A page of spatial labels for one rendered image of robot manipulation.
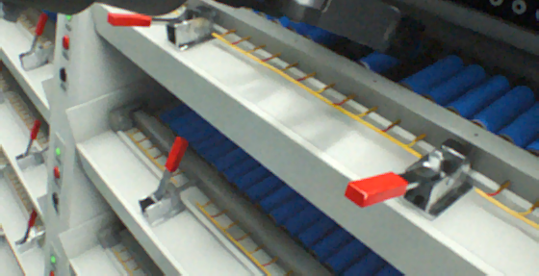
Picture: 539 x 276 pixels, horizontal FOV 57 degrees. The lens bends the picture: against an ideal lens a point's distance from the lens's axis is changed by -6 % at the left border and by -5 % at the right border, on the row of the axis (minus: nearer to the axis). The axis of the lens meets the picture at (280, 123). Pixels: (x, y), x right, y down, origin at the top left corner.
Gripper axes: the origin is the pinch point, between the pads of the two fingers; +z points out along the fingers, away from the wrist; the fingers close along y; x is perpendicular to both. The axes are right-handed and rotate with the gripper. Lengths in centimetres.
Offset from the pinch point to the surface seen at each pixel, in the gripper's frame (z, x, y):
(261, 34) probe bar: -0.3, 4.2, 9.4
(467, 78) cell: 5.9, 0.7, -5.8
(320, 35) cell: 3.2, 2.4, 6.4
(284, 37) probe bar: 0.0, 3.6, 7.1
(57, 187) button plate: 1, 37, 39
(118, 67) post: 2.4, 16.4, 34.2
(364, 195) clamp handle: -10.0, 7.1, -11.0
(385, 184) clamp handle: -8.2, 6.7, -10.8
